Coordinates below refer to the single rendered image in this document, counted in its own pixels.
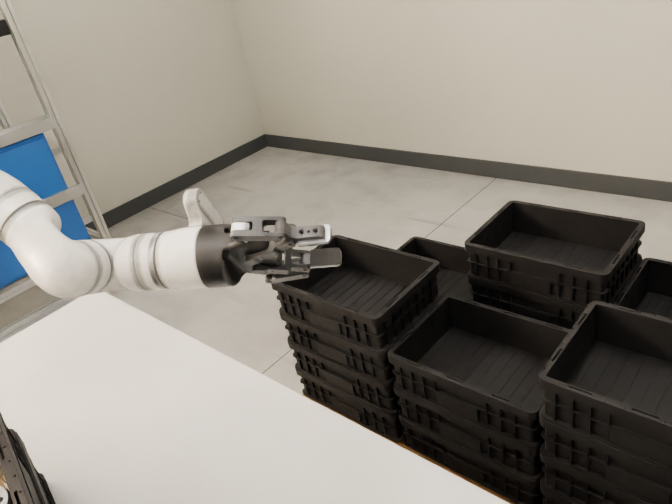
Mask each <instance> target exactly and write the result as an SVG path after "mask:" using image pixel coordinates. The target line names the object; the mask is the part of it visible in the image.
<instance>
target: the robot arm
mask: <svg viewBox="0 0 672 504"><path fill-rule="evenodd" d="M183 204H184V207H185V210H186V213H187V216H188V221H189V225H188V227H185V228H179V229H175V230H171V231H166V232H155V233H145V234H137V235H133V236H129V237H126V238H111V239H90V240H71V239H69V238H68V237H66V236H65V235H64V234H62V233H61V232H60V231H61V226H62V223H61V219H60V216H59V215H58V214H57V212H56V211H55V210H54V209H53V208H52V207H51V206H50V205H48V204H47V203H46V202H45V201H44V200H42V199H41V198H40V197H39V196H38V195H36V194H35V193H34V192H33V191H31V190H30V189H29V188H28V187H26V186H25V185H24V184H22V183H21V182H20V181H18V180H17V179H15V178H14V177H12V176H10V175H9V174H7V173H5V172H3V171H1V170H0V240H1V241H2V242H4V243H5V244H6V245H7V246H9V247H10V248H11V249H12V250H13V252H14V254H15V256H16V257H17V259H18V260H19V262H20V263H21V265H22V266H23V267H24V269H25V270H26V272H27V273H28V275H29V276H30V278H31V279H32V280H33V281H34V282H35V283H36V284H37V285H38V286H39V287H40V288H41V289H43V290H44V291H46V292H47V293H49V294H51V295H53V296H56V297H59V298H67V299H68V298H75V297H80V296H85V295H90V294H95V293H101V292H108V291H116V290H125V289H130V290H134V291H151V290H164V289H183V290H192V289H205V288H218V287H231V286H235V285H237V284H238V283H239V282H240V280H241V278H242V276H243V275H244V274H245V273H253V274H260V275H265V282H266V283H268V284H273V283H279V282H285V281H291V280H297V279H304V278H308V277H309V271H310V269H312V268H325V267H337V266H340V265H341V264H342V252H341V250H340V248H325V249H314V250H310V251H308V250H298V249H293V247H295V245H296V243H297V245H298V247H303V246H315V245H326V244H330V243H331V241H332V229H331V227H330V225H329V224H321V225H310V226H299V227H296V225H295V224H291V223H289V224H288V223H287V222H286V218H285V217H283V216H234V217H232V222H231V224H228V223H226V224H225V222H224V219H223V217H222V215H221V214H220V212H219V211H218V209H217V208H216V207H215V205H214V204H213V203H212V202H211V200H210V199H209V198H208V196H207V195H206V194H205V193H204V192H203V191H202V190H201V189H200V188H197V189H188V190H186V191H185V193H184V194H183ZM265 225H271V226H268V227H265V228H264V226H265ZM274 225H275V226H274ZM282 253H283V254H284V255H285V259H284V260H282ZM291 257H299V258H293V259H291ZM293 271H296V272H294V273H293Z"/></svg>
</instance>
